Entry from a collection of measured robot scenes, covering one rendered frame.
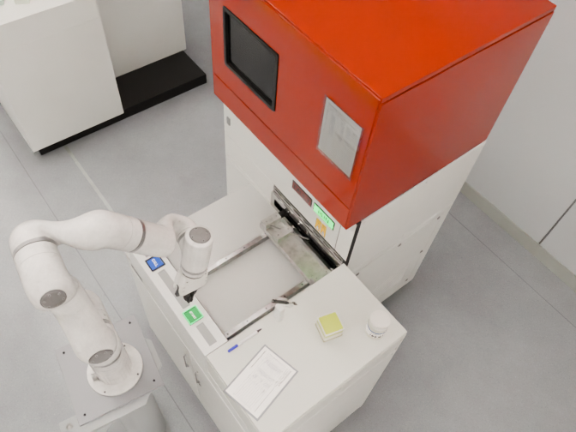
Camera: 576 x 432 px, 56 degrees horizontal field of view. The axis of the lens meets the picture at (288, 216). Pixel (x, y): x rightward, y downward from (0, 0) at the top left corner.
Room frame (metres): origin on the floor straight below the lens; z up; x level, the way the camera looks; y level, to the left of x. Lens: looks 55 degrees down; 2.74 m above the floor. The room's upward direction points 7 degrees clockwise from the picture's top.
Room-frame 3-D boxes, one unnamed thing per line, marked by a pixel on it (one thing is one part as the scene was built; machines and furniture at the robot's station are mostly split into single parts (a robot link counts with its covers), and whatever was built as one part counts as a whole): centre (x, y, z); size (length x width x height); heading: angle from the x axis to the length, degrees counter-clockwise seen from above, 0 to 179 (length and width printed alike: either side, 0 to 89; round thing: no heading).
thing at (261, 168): (1.37, 0.04, 1.02); 0.82 x 0.03 x 0.40; 43
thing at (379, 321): (0.81, -0.35, 1.01); 0.07 x 0.07 x 0.10
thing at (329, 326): (0.79, -0.19, 1.00); 0.07 x 0.07 x 0.07; 28
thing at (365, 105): (1.59, -0.19, 1.52); 0.81 x 0.75 x 0.59; 43
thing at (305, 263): (1.16, -0.04, 0.87); 0.36 x 0.08 x 0.03; 43
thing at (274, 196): (1.23, -0.07, 0.89); 0.44 x 0.02 x 0.10; 43
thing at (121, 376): (0.61, 0.54, 0.93); 0.19 x 0.19 x 0.18
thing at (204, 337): (0.88, 0.38, 0.89); 0.55 x 0.09 x 0.14; 43
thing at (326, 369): (0.73, -0.13, 0.89); 0.62 x 0.35 x 0.14; 133
